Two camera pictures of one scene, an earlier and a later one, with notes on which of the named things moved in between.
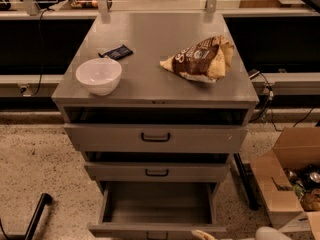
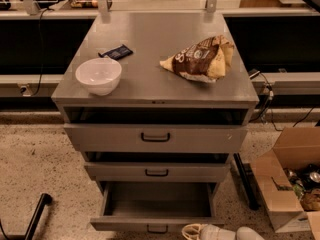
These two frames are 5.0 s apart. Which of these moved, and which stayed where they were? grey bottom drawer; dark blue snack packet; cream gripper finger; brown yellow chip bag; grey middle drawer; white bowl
Moved: cream gripper finger; grey bottom drawer
Stayed: grey middle drawer; brown yellow chip bag; dark blue snack packet; white bowl
